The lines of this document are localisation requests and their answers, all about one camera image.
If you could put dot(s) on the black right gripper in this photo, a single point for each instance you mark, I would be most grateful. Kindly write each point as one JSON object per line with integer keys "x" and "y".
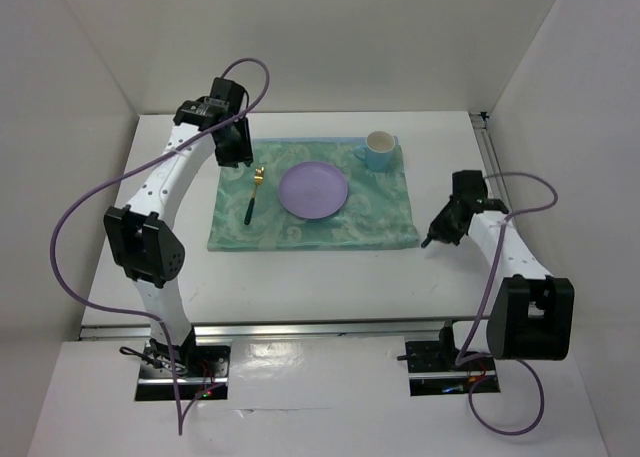
{"x": 438, "y": 225}

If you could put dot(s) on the front aluminium rail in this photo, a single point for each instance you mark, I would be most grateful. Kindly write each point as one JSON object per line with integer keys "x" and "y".
{"x": 227, "y": 331}

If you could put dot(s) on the aluminium rail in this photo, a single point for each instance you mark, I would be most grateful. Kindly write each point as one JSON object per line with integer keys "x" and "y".
{"x": 227, "y": 331}
{"x": 479, "y": 122}

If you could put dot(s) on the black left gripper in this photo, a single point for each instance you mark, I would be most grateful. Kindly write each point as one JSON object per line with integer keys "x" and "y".
{"x": 243, "y": 153}

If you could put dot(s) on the blue cup white inside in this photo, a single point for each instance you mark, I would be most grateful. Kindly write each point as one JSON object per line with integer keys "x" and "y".
{"x": 376, "y": 151}

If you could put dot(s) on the gold fork green handle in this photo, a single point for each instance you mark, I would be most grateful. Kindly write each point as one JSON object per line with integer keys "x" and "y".
{"x": 258, "y": 180}

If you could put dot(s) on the gold knife green handle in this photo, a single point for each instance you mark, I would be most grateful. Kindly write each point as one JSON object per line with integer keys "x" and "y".
{"x": 426, "y": 241}

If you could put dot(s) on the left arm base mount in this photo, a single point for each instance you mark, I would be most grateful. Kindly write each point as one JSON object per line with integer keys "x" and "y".
{"x": 207, "y": 375}

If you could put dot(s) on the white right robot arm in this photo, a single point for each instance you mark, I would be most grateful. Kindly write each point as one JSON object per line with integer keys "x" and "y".
{"x": 525, "y": 312}

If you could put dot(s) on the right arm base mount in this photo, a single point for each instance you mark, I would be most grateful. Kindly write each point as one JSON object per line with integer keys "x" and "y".
{"x": 432, "y": 370}

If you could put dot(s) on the right side aluminium rail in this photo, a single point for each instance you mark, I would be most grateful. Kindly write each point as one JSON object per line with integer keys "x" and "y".
{"x": 479, "y": 122}

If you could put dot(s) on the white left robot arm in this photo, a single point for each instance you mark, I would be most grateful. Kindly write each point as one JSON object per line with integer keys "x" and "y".
{"x": 140, "y": 233}

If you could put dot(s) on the lilac round plastic plate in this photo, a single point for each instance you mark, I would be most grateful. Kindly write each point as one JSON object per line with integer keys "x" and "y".
{"x": 313, "y": 190}

